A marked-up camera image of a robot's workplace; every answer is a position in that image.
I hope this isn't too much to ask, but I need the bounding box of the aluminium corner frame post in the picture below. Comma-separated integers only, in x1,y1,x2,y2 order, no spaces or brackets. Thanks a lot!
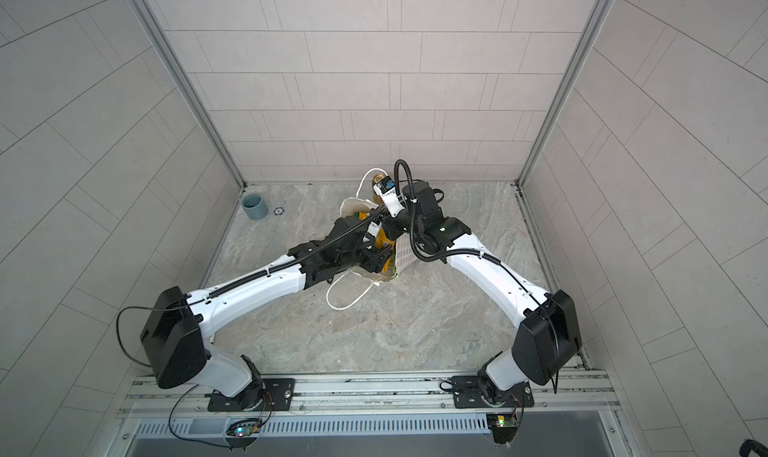
517,0,615,189
127,0,247,189

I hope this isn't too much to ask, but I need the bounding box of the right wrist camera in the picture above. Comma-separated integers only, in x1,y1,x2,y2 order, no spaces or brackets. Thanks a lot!
373,176,405,218

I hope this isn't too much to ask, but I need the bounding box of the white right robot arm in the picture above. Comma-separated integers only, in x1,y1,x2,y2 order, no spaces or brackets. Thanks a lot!
398,181,582,406

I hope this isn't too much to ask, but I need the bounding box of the right circuit board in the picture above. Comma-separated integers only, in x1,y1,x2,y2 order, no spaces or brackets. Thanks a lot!
486,414,520,445

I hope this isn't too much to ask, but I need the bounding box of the yellow mango snack bag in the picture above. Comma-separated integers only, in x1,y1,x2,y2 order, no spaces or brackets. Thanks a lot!
359,222,395,279

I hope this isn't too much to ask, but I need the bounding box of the aluminium corner frame post right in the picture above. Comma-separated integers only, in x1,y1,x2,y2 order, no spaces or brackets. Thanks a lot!
517,0,615,189

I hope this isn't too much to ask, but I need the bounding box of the circuit board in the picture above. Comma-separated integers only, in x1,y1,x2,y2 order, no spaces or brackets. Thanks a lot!
486,414,520,445
226,418,261,439

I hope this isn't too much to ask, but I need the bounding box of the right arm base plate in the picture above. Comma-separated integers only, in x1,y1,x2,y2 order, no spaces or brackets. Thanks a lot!
439,375,535,409

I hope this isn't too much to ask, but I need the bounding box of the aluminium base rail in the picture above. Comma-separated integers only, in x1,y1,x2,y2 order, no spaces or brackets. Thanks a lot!
116,368,622,422

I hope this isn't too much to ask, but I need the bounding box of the left circuit board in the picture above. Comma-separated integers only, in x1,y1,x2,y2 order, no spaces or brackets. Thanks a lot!
226,418,261,439

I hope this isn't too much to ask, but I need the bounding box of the aluminium corner frame post left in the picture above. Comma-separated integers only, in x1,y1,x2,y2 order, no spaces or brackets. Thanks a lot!
127,0,247,189

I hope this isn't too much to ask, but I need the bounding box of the white printed paper bag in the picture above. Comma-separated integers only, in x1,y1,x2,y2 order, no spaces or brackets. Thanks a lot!
325,167,397,312

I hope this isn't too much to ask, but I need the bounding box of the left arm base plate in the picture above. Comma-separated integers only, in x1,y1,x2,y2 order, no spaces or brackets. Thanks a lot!
206,378,296,412

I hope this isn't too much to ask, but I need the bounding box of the teal cup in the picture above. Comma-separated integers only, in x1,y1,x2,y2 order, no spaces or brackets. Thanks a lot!
241,194,269,221

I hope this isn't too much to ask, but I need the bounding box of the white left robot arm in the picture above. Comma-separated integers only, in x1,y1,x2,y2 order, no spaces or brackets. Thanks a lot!
140,207,405,410

